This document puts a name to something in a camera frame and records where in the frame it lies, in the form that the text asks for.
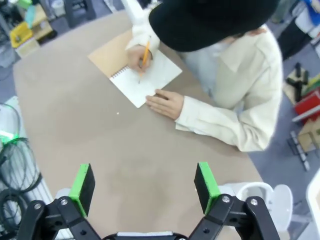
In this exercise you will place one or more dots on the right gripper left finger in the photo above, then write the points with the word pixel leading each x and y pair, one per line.
pixel 82 190

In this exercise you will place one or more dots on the spiral notebook kraft cover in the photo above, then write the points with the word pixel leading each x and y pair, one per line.
pixel 155 77

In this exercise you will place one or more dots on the grey plastic stool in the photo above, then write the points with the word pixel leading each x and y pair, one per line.
pixel 80 11

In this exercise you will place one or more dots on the person's left hand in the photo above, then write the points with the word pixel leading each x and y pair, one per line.
pixel 167 103

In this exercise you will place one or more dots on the person's right hand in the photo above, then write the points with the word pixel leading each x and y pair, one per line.
pixel 135 57

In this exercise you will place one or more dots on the yellow box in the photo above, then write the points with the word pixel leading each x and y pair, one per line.
pixel 21 35

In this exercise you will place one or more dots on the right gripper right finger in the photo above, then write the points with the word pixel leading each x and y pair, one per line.
pixel 207 187

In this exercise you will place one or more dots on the orange pencil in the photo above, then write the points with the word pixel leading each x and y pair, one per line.
pixel 146 50

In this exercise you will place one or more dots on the black cap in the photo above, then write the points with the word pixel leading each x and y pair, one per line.
pixel 205 22

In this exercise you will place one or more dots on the person's left forearm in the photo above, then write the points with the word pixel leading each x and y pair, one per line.
pixel 220 125

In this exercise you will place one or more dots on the red shopping bag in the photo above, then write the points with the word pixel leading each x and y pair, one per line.
pixel 308 103

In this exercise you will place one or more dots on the white lidded trash bin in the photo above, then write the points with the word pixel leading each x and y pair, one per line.
pixel 255 197

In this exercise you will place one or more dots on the beige shirt torso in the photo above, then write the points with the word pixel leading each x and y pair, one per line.
pixel 250 75

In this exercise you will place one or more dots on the person's right forearm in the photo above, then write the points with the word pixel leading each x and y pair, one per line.
pixel 140 32

